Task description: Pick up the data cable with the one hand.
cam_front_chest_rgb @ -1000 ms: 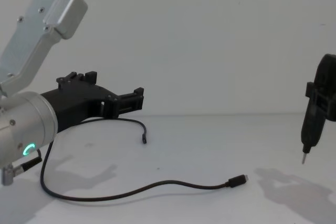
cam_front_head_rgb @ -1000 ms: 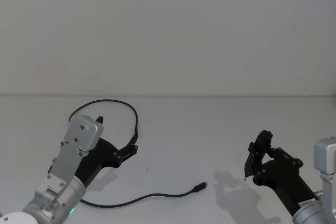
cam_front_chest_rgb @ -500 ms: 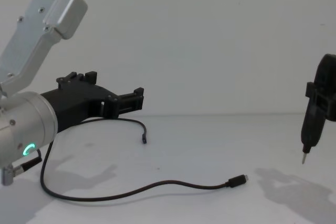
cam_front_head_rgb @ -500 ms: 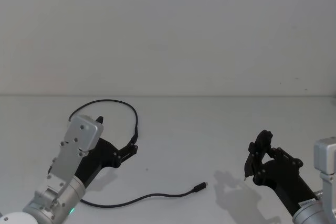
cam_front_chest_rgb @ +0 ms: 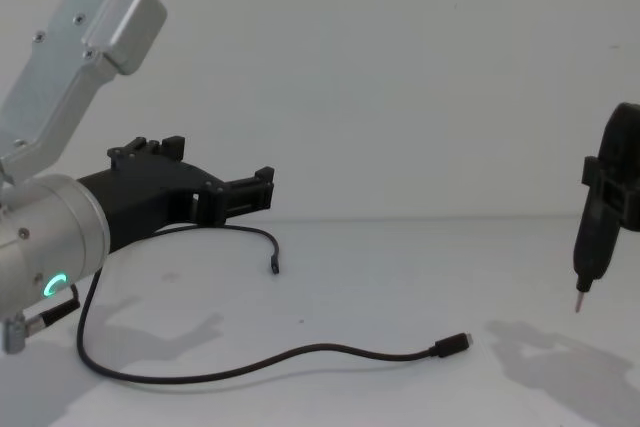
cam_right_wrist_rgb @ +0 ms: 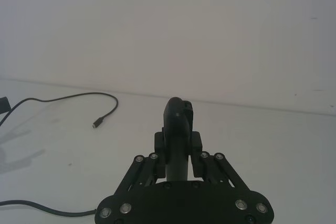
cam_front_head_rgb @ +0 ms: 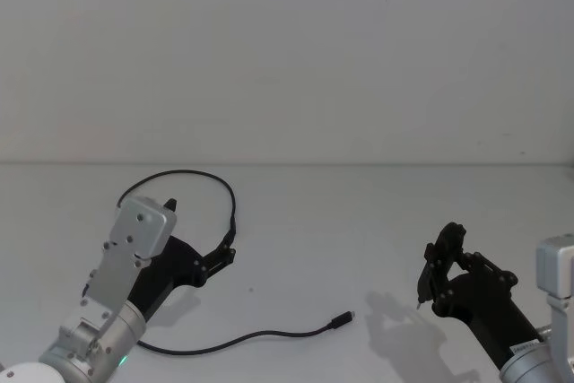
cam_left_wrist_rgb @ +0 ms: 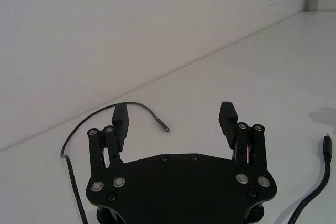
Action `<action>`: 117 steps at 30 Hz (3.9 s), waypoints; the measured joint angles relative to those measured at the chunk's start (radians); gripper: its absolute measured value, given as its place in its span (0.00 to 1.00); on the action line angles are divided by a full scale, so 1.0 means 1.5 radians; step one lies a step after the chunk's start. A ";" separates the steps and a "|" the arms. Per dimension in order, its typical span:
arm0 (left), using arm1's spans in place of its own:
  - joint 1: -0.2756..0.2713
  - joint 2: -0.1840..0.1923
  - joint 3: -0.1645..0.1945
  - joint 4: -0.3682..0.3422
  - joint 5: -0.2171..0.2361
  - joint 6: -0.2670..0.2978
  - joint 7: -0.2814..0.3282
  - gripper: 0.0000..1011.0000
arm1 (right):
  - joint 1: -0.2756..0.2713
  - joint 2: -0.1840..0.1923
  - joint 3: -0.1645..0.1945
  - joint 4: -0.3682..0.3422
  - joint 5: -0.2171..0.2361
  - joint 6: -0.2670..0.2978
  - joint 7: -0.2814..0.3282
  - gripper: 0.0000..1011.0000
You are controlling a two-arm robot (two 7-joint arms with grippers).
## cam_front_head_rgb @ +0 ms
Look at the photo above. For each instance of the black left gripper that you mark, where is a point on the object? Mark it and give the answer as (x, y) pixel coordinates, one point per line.
(172, 271)

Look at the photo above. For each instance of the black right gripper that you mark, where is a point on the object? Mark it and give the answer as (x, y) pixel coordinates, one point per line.
(486, 311)

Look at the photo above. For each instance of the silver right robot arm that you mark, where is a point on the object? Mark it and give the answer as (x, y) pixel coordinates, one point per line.
(558, 266)

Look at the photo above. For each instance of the white table cloth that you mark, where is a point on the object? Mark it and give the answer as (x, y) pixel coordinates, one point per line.
(314, 230)

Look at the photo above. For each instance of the plain pale wall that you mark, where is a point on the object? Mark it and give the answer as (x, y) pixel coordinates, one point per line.
(224, 64)

